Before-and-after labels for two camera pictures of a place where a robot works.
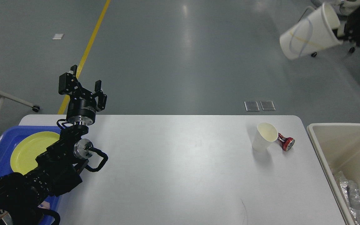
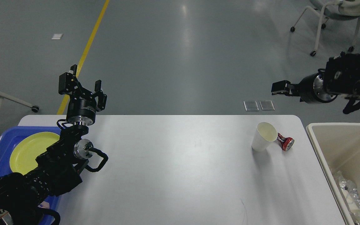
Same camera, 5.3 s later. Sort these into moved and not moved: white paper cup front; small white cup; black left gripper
Moved: white paper cup front
Not moved: black left gripper; small white cup
